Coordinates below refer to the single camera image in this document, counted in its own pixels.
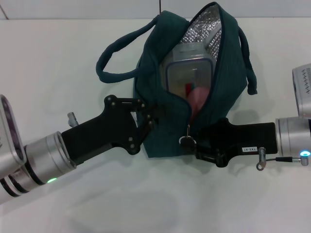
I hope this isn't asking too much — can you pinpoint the left gripper silver stub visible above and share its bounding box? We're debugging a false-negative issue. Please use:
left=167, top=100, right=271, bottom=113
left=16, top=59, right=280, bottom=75
left=67, top=112, right=78, bottom=127

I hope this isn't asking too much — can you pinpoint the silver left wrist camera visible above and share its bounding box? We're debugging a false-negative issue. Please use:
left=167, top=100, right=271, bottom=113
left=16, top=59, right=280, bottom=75
left=0, top=94, right=27, bottom=168

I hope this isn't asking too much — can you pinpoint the clear plastic food container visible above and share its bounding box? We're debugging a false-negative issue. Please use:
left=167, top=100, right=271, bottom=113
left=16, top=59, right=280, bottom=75
left=166, top=43, right=214, bottom=100

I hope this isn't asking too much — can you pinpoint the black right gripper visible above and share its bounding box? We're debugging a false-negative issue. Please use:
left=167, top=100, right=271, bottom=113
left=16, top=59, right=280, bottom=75
left=179, top=118, right=277, bottom=168

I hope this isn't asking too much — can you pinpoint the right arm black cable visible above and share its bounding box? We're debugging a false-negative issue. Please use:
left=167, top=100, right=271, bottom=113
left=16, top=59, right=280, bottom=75
left=266, top=150, right=311, bottom=167

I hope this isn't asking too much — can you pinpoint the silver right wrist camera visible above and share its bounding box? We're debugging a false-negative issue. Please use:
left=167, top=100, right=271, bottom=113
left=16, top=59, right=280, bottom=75
left=292, top=63, right=311, bottom=119

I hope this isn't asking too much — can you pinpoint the dark teal insulated bag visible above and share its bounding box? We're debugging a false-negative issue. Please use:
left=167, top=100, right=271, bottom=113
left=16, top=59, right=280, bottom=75
left=96, top=1, right=258, bottom=159

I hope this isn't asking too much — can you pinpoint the pink toy peach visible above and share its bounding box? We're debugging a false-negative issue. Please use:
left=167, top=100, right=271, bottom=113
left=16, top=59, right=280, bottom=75
left=188, top=86, right=209, bottom=122

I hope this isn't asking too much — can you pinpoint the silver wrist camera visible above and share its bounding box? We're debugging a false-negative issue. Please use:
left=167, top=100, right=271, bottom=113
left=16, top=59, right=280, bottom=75
left=292, top=63, right=311, bottom=119
left=0, top=94, right=27, bottom=168

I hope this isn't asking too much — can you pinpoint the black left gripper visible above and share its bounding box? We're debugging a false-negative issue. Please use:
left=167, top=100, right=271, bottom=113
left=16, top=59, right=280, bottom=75
left=62, top=95, right=159, bottom=163

